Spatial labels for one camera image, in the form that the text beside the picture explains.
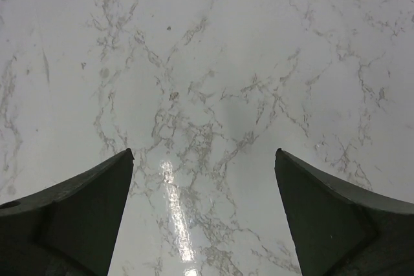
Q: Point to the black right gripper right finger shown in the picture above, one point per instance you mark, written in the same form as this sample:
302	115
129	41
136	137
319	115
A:
339	228

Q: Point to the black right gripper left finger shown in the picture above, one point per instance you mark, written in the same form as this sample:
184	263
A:
70	228

